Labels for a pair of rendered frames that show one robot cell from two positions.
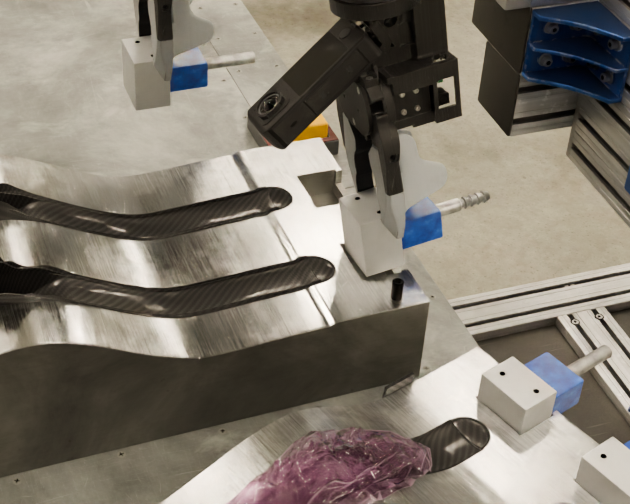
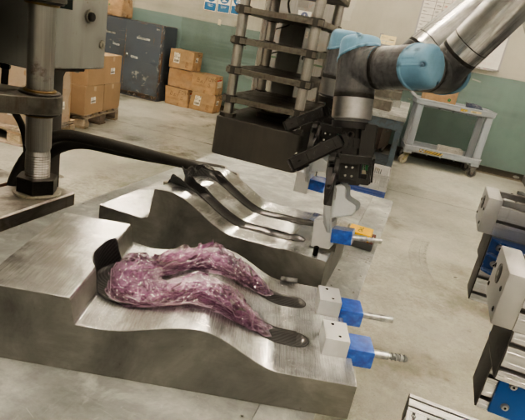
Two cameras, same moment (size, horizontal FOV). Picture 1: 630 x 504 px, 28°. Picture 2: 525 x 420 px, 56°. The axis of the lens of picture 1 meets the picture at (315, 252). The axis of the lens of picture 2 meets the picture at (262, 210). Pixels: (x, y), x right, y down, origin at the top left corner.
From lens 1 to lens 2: 62 cm
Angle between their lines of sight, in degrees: 39
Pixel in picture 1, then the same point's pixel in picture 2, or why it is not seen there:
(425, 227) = (343, 236)
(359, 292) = (302, 247)
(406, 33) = (357, 143)
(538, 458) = (313, 322)
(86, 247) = (227, 197)
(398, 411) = (278, 284)
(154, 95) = (301, 187)
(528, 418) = (322, 307)
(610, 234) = not seen: outside the picture
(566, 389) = (351, 311)
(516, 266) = not seen: outside the picture
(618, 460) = (337, 328)
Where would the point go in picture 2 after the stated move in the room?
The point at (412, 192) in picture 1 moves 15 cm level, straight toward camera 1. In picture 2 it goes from (337, 211) to (280, 220)
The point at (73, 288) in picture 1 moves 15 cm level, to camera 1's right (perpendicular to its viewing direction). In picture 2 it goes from (207, 197) to (257, 223)
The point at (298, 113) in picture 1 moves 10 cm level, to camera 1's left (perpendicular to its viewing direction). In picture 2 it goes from (302, 157) to (264, 142)
